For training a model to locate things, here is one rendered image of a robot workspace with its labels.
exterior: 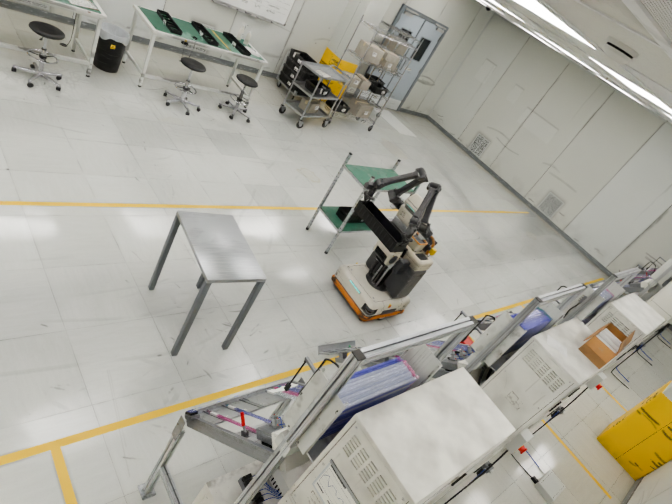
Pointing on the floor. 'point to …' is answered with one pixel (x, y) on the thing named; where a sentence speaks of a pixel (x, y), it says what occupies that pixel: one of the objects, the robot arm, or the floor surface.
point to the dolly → (296, 72)
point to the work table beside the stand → (213, 263)
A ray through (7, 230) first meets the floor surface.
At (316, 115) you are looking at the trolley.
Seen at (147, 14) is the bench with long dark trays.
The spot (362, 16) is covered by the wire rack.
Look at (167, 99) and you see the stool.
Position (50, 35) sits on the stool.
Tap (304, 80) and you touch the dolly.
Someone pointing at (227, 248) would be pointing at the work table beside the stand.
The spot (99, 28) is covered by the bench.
